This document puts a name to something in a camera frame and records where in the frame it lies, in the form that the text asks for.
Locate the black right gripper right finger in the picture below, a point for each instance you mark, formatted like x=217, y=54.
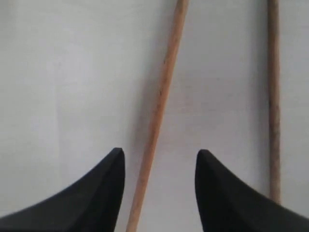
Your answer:
x=227, y=204

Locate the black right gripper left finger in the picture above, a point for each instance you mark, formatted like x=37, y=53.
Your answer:
x=91, y=204

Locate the brown wooden chopstick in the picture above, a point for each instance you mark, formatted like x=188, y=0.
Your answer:
x=166, y=75
x=273, y=78

